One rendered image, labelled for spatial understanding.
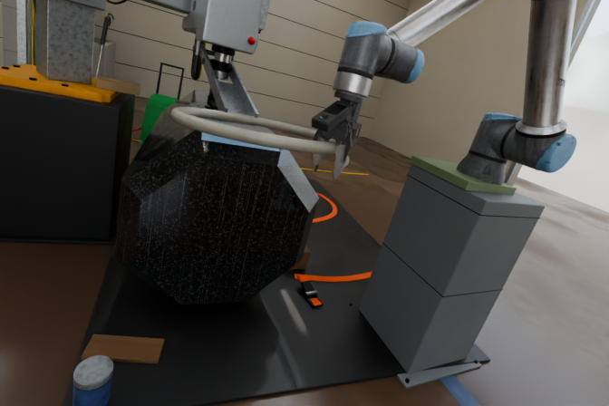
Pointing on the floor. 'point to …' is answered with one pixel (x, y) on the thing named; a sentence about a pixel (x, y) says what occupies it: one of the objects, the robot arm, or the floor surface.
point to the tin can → (92, 381)
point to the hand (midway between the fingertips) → (323, 170)
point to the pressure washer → (155, 106)
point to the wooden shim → (125, 348)
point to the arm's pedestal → (443, 271)
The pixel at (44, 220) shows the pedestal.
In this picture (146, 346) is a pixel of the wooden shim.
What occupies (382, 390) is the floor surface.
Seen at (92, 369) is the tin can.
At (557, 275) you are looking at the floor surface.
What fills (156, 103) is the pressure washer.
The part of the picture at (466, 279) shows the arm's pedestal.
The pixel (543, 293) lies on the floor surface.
